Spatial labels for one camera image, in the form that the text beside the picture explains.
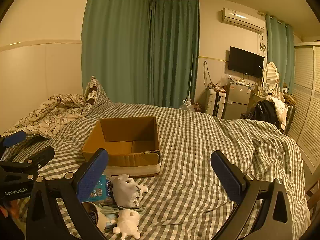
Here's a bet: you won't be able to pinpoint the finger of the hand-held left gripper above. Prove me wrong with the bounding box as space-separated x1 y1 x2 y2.
0 130 27 155
0 146 55 180

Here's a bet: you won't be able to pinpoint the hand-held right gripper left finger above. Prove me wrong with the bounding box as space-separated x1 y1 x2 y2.
25 148 109 240

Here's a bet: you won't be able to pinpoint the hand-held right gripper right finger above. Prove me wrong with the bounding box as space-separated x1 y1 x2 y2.
210 150 300 240

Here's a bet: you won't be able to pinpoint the blue tissue packet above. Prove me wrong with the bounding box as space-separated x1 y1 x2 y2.
86 174 114 203

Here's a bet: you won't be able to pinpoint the white plastic bag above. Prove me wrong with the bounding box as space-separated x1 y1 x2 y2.
110 174 148 208

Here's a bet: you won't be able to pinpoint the clear labelled plastic jar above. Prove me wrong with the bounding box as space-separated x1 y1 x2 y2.
82 201 118 232

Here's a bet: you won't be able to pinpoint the brown cardboard box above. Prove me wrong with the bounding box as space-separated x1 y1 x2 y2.
82 116 161 178

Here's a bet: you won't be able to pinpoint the pale green cable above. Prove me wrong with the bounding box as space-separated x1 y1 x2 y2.
100 203 147 215

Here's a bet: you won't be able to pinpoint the white toy figure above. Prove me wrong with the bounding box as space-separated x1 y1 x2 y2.
112 209 142 238

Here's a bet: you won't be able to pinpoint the floral quilt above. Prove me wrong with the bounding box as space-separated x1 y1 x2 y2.
2 94 100 139

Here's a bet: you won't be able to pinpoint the white ribbed suitcase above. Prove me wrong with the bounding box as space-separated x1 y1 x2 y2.
205 88 227 119

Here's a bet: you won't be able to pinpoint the silver small fridge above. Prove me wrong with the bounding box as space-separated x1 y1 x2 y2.
222 82 253 120

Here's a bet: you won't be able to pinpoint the clear water bottle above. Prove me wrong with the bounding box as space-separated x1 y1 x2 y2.
179 99 195 112

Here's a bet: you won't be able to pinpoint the wooden dressing table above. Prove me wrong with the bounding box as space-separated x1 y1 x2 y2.
250 92 266 108

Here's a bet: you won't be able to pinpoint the checked pillow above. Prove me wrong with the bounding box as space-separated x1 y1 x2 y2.
84 76 112 105

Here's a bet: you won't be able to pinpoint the white padded jacket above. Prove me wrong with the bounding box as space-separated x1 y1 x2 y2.
271 97 288 130

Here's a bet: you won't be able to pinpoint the clear plastic bag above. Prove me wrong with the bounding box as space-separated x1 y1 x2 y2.
217 74 237 87

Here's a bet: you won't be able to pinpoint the white pole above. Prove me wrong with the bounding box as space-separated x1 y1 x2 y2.
187 54 194 103

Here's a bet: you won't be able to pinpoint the white louvred wardrobe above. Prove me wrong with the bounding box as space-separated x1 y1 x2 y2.
287 42 320 174

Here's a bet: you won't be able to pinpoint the white oval vanity mirror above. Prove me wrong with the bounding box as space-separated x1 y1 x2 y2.
262 62 280 92

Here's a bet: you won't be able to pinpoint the teal curtain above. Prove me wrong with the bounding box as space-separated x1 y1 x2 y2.
81 0 152 105
265 14 295 94
149 0 200 108

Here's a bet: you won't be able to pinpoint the white air conditioner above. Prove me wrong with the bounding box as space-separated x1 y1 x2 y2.
221 7 265 33

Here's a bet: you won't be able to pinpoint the wall cables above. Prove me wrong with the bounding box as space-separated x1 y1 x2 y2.
203 60 213 88

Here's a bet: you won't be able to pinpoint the black wall television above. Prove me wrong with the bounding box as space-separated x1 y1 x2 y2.
228 46 264 78

